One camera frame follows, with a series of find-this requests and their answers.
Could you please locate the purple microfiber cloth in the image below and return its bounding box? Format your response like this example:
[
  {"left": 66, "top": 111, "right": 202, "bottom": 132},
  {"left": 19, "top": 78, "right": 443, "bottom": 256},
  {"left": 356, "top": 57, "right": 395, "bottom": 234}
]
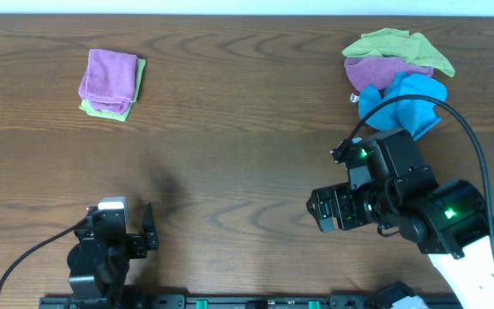
[{"left": 78, "top": 49, "right": 138, "bottom": 115}]

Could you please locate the folded green cloth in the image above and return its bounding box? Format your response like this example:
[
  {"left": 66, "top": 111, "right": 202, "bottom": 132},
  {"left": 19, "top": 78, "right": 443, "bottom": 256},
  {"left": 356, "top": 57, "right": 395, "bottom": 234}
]
[{"left": 79, "top": 58, "right": 146, "bottom": 122}]

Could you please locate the crumpled purple cloth in pile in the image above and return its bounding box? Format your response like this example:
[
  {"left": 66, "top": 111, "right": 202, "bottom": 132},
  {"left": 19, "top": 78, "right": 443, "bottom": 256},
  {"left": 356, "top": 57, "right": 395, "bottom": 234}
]
[{"left": 344, "top": 56, "right": 434, "bottom": 92}]

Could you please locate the crumpled green cloth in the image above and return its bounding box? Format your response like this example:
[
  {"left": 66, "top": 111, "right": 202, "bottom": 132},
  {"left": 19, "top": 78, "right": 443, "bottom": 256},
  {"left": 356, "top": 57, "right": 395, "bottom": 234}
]
[{"left": 342, "top": 28, "right": 455, "bottom": 77}]

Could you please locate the crumpled blue cloth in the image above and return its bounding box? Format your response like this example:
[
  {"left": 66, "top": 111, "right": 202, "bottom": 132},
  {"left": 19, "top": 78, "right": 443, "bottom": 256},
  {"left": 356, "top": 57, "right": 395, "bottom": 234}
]
[{"left": 358, "top": 72, "right": 447, "bottom": 140}]

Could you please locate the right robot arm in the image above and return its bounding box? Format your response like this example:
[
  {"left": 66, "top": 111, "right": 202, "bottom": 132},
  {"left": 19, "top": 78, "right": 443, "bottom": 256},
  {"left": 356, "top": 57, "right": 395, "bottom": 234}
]
[{"left": 306, "top": 166, "right": 494, "bottom": 308}]

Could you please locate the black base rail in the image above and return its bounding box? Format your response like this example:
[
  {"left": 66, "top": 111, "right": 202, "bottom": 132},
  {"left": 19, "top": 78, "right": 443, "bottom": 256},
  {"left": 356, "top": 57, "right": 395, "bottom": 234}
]
[{"left": 39, "top": 281, "right": 462, "bottom": 309}]

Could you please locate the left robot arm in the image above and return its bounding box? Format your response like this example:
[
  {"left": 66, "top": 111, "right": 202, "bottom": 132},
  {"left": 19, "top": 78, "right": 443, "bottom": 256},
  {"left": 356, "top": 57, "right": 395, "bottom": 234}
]
[{"left": 67, "top": 201, "right": 159, "bottom": 308}]

